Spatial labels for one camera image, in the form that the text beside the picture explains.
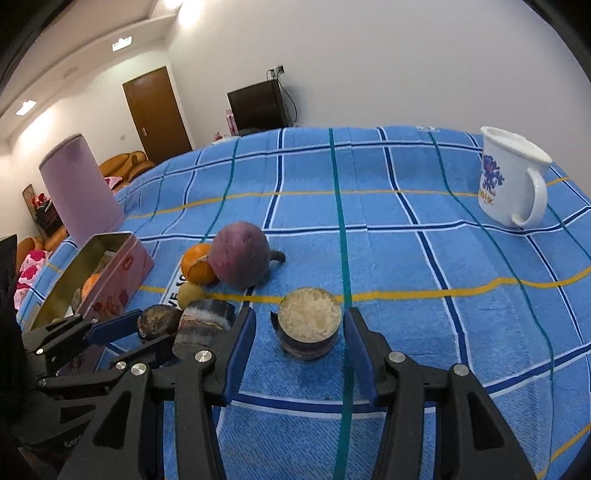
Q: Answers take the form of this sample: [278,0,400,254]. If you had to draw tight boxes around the pink metal tin box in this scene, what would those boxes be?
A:
[28,232,155,333]

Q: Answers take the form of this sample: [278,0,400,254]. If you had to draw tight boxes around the purple round root vegetable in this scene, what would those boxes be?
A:
[209,222,287,291]

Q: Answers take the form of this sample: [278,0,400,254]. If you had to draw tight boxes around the black television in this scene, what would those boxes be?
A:
[226,80,289,136]

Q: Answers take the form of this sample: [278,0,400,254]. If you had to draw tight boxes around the pink electric kettle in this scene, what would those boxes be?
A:
[38,133,126,250]

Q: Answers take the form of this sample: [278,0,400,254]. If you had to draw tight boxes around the small yellow-green fruit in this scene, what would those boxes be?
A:
[177,281,207,309]

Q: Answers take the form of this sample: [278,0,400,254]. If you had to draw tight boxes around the large orange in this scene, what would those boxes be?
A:
[81,274,103,305]

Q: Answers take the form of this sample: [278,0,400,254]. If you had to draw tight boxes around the black power cable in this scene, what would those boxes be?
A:
[277,76,298,127]

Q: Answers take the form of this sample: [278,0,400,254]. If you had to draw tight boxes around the blue checked blanket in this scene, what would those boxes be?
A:
[14,126,591,480]

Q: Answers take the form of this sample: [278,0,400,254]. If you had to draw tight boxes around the purple sugarcane piece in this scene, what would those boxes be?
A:
[173,299,237,358]

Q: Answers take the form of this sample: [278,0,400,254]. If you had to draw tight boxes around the round tin with rice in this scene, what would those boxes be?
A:
[270,287,345,358]

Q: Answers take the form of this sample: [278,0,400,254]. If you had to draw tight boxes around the brown leather armchair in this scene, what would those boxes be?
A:
[98,150,157,190]

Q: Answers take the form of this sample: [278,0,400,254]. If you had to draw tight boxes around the white mug with blue print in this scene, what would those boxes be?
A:
[475,126,553,229]

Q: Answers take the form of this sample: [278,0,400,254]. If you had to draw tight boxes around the brown wooden door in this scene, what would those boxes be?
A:
[122,66,193,164]

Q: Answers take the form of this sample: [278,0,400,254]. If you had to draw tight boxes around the partly peeled orange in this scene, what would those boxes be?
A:
[180,243,220,285]

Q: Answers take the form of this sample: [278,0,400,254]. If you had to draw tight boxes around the dark brown round fruit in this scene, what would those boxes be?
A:
[139,305,183,341]

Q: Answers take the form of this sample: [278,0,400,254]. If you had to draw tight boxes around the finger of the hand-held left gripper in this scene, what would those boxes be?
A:
[37,333,181,393]
[22,310,144,356]

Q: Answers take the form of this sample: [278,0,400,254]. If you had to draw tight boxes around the dark cluttered rack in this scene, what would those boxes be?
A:
[30,194,65,238]

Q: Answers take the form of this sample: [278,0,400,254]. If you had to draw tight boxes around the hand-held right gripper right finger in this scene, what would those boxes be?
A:
[345,307,536,480]

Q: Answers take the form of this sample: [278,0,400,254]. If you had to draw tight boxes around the brown leather sofa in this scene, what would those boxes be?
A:
[16,226,70,278]

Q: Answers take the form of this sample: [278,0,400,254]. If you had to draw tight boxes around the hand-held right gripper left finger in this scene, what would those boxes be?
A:
[69,305,257,480]

